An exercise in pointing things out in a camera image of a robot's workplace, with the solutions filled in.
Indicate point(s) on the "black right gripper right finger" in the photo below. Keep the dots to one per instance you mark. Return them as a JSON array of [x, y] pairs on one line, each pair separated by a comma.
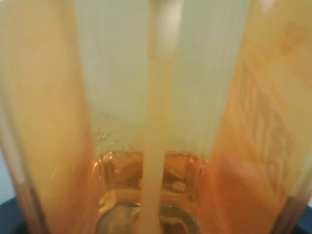
[[304, 224]]

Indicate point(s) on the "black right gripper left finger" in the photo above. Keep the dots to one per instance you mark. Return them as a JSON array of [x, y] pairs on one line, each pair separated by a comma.
[[11, 218]]

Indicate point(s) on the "orange pump soap bottle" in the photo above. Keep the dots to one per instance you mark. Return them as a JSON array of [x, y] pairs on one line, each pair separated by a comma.
[[157, 116]]

